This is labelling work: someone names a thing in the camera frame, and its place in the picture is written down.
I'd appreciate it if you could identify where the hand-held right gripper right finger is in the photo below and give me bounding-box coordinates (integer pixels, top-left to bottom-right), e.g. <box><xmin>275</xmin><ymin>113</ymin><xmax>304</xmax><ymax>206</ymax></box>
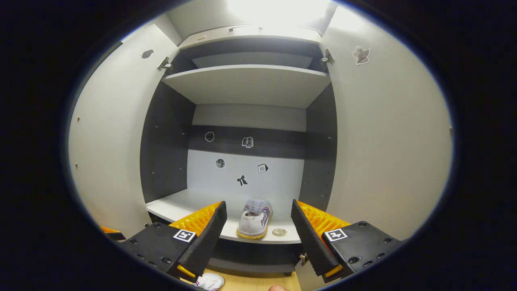
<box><xmin>291</xmin><ymin>199</ymin><xmax>404</xmax><ymax>283</ymax></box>

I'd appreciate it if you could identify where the large ceiling light panel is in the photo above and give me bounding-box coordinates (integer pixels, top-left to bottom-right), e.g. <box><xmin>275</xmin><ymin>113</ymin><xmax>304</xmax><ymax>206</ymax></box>
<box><xmin>226</xmin><ymin>0</ymin><xmax>336</xmax><ymax>29</ymax></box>

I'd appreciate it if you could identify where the white canvas shoe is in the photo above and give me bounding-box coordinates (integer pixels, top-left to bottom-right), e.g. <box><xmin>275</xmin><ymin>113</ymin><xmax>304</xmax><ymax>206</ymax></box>
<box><xmin>194</xmin><ymin>273</ymin><xmax>225</xmax><ymax>291</ymax></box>
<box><xmin>236</xmin><ymin>198</ymin><xmax>274</xmax><ymax>240</ymax></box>

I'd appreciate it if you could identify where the grey shoe cabinet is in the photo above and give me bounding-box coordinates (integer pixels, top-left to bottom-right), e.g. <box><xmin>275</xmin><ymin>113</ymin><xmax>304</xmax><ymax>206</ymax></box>
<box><xmin>139</xmin><ymin>24</ymin><xmax>338</xmax><ymax>277</ymax></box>

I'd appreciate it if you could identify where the grey cabinet drawer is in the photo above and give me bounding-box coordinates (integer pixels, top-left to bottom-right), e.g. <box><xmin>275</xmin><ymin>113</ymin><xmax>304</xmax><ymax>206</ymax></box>
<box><xmin>179</xmin><ymin>23</ymin><xmax>323</xmax><ymax>50</ymax></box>

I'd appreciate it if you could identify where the grey shoe cabinet door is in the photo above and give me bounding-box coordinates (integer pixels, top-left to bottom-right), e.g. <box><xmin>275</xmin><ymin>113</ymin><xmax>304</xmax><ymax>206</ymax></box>
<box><xmin>295</xmin><ymin>6</ymin><xmax>454</xmax><ymax>291</ymax></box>
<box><xmin>68</xmin><ymin>24</ymin><xmax>180</xmax><ymax>239</ymax></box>

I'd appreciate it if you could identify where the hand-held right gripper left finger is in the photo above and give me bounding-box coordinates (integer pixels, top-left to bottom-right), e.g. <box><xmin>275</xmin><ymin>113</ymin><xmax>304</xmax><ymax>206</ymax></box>
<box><xmin>117</xmin><ymin>201</ymin><xmax>227</xmax><ymax>283</ymax></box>

